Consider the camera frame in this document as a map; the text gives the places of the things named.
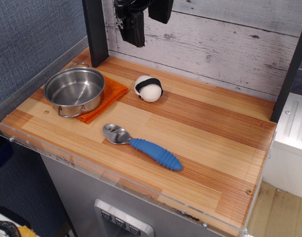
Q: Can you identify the grey metal cabinet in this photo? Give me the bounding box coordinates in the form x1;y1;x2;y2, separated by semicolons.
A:
42;156;244;237

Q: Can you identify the white plush egg black band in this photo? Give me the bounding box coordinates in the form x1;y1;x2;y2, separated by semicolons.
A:
134;75;163;102

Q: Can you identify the stainless steel pot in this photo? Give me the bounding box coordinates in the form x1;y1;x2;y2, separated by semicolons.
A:
43;63;106;118

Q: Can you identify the clear acrylic guard rail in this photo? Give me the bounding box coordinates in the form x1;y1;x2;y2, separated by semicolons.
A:
0;40;276;236

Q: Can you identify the orange cloth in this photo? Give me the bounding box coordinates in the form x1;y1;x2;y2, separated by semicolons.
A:
76;76;129;124

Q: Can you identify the black braided cable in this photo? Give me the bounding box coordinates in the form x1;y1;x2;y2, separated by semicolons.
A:
0;219;22;237

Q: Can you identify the black left vertical post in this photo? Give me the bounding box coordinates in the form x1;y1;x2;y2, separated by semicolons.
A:
82;0;109;68

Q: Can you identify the black right vertical post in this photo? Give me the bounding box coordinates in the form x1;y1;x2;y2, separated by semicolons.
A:
270;32;302;123

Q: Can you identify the silver button control panel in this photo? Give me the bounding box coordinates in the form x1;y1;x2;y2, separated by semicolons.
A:
94;198;154;237

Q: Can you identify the black vertical post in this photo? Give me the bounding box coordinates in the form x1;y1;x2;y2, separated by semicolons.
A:
82;0;109;68
270;32;302;123

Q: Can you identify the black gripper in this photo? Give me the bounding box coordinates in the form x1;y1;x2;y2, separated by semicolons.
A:
113;0;173;47

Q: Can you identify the blue handled metal spoon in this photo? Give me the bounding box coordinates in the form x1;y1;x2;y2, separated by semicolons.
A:
102;123;183;171

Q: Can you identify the white aluminium ledge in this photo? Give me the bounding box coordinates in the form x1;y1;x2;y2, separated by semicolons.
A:
263;93;302;198

